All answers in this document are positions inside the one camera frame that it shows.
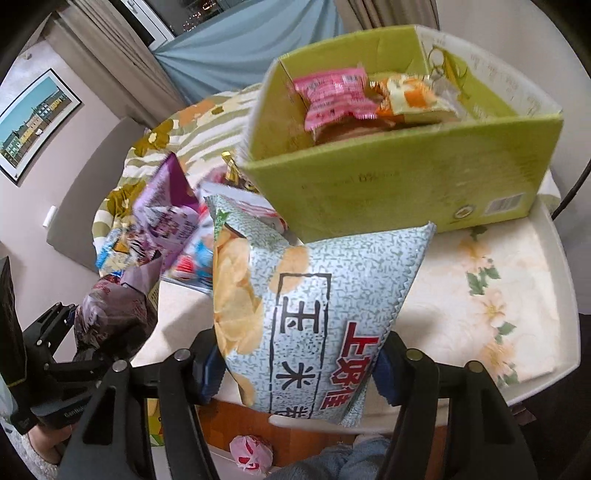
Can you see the grey padded headboard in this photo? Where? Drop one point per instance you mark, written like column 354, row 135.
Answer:
column 87, row 184

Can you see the framed wall picture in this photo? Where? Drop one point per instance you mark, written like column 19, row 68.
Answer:
column 32, row 124

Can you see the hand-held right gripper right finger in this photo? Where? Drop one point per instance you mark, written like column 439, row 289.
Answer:
column 385, row 378

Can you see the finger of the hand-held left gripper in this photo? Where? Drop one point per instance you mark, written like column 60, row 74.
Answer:
column 69, row 367
column 48, row 325

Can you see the dark window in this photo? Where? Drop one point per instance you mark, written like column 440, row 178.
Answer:
column 152, row 18

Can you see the red blue snack packet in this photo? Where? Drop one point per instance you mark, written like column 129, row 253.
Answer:
column 194, row 267

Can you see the orange snack packet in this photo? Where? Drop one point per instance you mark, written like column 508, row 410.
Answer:
column 406, row 97

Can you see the light blue cloth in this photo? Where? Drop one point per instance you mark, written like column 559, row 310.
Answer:
column 231, row 50

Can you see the white wall switch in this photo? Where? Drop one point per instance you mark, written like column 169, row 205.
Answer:
column 50, row 217

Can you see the grey speckled chip bag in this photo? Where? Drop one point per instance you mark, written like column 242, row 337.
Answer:
column 300, row 323

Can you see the person's grey fleece clothing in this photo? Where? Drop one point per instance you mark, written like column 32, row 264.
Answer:
column 332, row 461

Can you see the clear plastic packet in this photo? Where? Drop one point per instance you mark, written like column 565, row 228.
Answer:
column 445, row 99

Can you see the pink crumpled bag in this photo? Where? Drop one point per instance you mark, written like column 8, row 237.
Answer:
column 251, row 454

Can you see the dark purple snack packet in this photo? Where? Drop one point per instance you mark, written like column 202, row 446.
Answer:
column 115, row 318

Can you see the blue white snack packet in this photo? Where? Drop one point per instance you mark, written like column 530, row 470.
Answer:
column 115, row 251

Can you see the white tray table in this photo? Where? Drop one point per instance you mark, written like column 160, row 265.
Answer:
column 565, row 286

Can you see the yellow snack packet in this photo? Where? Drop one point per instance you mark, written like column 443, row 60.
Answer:
column 231, row 168

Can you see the green cardboard box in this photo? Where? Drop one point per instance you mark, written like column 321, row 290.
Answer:
column 392, row 184

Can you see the striped floral blanket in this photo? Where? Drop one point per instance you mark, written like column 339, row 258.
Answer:
column 194, row 134

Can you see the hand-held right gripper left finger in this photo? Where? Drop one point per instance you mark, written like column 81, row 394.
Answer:
column 210, row 374

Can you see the beige curtain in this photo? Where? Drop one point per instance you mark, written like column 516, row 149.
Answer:
column 106, row 60
column 388, row 14

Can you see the pink snack packet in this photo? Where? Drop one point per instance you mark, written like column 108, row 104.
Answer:
column 337, row 97

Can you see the white red snack packet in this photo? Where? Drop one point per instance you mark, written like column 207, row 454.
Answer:
column 249, row 207

